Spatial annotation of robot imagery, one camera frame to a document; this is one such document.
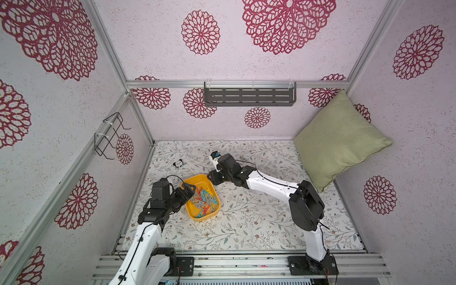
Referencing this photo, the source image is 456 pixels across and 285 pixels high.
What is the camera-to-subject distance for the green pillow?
0.77 m

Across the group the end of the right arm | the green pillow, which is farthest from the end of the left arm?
the green pillow

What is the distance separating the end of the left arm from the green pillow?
69 centimetres

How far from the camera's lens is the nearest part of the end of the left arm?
0.56 m
